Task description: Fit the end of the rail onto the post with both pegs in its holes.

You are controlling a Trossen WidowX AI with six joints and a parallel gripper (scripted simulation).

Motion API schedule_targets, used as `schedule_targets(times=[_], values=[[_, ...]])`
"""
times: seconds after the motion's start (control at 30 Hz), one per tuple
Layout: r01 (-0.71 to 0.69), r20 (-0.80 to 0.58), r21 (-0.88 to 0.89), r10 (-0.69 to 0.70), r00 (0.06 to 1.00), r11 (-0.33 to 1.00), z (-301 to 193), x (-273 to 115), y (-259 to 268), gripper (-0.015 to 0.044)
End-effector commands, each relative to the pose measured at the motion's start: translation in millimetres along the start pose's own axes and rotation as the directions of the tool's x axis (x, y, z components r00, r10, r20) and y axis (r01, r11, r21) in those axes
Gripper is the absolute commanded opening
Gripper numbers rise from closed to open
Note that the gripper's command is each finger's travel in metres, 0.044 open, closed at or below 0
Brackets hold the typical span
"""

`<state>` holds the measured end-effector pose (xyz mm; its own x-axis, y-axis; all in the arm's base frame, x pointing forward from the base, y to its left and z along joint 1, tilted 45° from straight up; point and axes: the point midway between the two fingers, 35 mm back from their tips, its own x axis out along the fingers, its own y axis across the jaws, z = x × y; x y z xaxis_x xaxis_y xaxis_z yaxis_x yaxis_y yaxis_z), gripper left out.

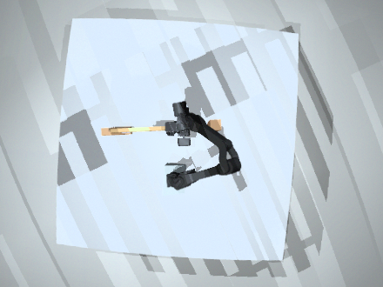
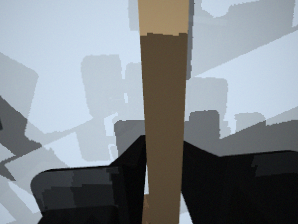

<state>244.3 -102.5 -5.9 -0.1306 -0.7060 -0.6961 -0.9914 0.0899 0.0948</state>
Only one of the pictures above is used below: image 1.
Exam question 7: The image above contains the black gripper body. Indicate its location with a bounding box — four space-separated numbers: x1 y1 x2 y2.
178 107 191 146

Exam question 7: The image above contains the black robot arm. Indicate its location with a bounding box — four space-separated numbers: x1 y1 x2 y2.
165 101 241 191

